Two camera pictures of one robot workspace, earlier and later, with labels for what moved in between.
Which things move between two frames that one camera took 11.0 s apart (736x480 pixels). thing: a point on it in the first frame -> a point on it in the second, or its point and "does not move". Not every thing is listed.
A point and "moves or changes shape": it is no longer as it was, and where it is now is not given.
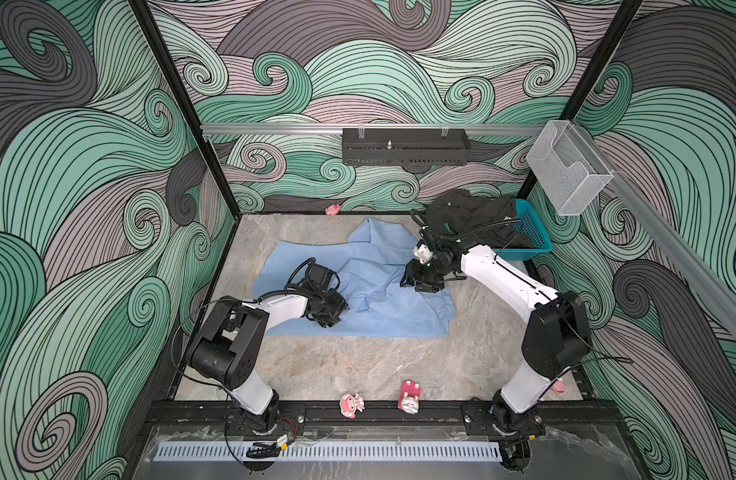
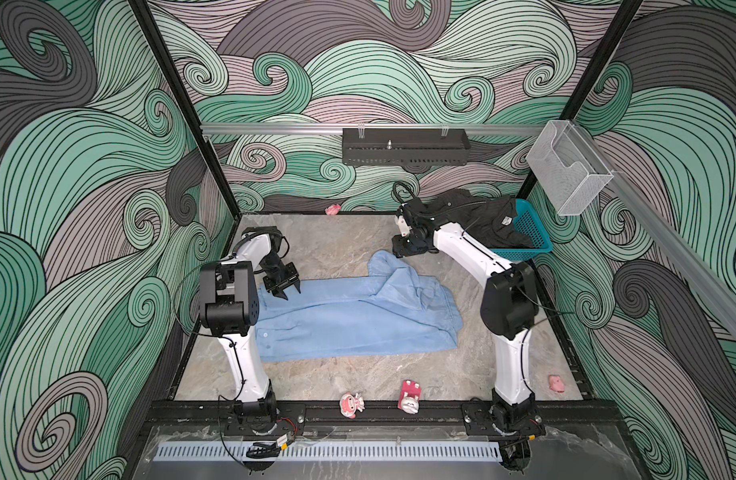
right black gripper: [412, 269] -> [399, 249]
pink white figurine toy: [350, 403] does not move
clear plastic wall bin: [568, 169] does not move
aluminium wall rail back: [373, 129] does not move
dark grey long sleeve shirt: [473, 220] does not move
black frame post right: [534, 181] does not move
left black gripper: [340, 304] -> [292, 279]
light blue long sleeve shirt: [368, 270] moves or changes shape
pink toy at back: [333, 209] does not move
